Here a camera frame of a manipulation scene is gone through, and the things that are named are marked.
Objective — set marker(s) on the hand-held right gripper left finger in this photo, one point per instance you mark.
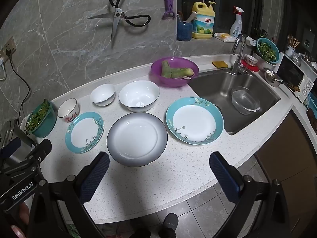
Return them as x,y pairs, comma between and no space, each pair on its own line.
95,178

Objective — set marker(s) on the wall power socket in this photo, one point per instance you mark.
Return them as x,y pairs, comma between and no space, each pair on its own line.
8,45

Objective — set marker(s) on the purple plastic bowl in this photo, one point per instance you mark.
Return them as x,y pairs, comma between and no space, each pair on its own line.
158,79

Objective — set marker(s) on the green leafy vegetables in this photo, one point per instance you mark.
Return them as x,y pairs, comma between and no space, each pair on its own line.
37,117

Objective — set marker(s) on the person's dark shoe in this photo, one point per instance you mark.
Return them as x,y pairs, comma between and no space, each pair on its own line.
170,222

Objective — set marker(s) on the clear glass bowl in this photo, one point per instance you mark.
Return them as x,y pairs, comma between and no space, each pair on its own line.
245,101

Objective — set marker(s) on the teal plastic basket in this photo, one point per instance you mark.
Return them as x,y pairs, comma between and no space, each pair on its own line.
45,126

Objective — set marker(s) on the blue utensil cup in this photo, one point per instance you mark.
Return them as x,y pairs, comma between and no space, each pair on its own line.
184,32

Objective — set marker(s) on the grey rim white plate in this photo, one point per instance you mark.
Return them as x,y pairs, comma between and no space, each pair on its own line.
136,138

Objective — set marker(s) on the stainless steel pot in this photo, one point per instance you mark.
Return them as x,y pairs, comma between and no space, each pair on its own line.
11,132

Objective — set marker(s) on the chopped green vegetables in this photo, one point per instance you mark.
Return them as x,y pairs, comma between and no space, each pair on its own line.
267,50

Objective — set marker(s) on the white plastic tub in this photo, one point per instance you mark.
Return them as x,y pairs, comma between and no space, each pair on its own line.
257,57

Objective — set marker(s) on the large white bowl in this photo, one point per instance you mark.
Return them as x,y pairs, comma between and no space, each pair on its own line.
138,96

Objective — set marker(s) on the small white bowl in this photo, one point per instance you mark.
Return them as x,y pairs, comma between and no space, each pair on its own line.
102,94

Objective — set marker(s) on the patterned chopstick holder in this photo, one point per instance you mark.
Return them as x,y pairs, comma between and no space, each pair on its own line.
289,51

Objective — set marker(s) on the small red print bowl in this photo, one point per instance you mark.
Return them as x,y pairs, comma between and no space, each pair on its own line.
68,109

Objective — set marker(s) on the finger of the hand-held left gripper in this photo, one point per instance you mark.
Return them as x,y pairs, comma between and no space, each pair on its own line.
40,150
10,148

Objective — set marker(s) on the white packet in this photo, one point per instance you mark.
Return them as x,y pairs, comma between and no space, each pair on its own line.
224,37

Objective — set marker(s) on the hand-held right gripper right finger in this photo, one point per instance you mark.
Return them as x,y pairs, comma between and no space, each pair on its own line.
223,178

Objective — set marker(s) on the person's left hand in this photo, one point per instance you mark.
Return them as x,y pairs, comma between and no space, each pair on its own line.
24,212

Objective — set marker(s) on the large teal floral plate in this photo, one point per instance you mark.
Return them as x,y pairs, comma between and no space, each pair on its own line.
194,120

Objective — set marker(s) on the teal colander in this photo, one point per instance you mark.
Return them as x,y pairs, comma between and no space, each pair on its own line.
277,52

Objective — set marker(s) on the yellow sponge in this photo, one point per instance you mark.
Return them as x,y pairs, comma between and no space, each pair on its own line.
220,64

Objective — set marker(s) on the red silicone mat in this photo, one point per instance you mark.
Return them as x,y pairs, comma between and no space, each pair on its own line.
251,69

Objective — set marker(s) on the small teal floral plate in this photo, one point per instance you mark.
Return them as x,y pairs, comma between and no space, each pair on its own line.
84,132

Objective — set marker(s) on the small patterned bowl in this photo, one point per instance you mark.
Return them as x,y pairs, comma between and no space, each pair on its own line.
251,60

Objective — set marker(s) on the white spray bottle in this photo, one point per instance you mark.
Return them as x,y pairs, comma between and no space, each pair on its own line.
235,27

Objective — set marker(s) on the long peeled green gourd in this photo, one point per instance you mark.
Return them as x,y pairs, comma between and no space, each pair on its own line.
182,72

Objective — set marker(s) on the stainless steel sink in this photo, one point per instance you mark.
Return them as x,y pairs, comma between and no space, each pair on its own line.
213,91

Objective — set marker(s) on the white microwave oven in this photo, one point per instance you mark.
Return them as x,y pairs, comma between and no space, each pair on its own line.
292,76

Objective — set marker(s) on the yellow dish soap bottle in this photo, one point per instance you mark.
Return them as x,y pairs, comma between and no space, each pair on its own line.
202,22

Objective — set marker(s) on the bundle of wooden chopsticks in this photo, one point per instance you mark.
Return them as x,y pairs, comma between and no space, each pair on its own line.
293,41

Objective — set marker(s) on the chrome faucet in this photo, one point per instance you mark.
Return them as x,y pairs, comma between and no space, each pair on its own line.
239,54

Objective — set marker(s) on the short peeled green gourd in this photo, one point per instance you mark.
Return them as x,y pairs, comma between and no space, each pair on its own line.
166,69

